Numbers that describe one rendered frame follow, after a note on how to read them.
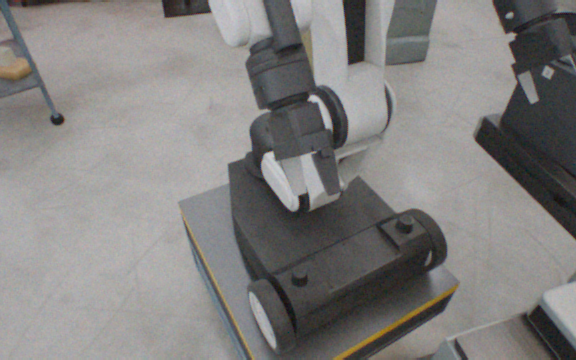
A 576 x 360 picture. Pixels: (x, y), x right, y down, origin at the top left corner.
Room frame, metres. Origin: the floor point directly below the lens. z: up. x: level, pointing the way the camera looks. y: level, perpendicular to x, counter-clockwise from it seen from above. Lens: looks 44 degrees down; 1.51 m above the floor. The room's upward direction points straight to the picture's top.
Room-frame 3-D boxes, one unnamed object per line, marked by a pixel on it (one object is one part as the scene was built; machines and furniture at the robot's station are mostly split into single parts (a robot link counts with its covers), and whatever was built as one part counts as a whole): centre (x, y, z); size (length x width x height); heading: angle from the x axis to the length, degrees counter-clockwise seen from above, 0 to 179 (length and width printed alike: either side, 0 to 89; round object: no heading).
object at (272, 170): (0.89, -0.06, 0.68); 0.21 x 0.20 x 0.13; 29
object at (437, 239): (0.78, -0.42, 0.50); 0.20 x 0.05 x 0.20; 29
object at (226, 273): (0.86, -0.08, 0.20); 0.78 x 0.68 x 0.40; 29
